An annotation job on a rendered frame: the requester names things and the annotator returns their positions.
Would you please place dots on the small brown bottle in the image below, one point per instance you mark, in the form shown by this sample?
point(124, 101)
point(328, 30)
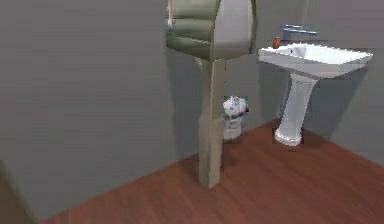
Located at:
point(276, 42)

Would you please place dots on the white pedestal sink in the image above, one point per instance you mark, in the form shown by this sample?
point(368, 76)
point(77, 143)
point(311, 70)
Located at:
point(310, 58)

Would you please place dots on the white spray bottle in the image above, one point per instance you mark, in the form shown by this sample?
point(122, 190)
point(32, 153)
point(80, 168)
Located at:
point(233, 115)

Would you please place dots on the blue metal faucet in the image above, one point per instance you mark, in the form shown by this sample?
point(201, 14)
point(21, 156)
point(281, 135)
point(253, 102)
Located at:
point(295, 31)

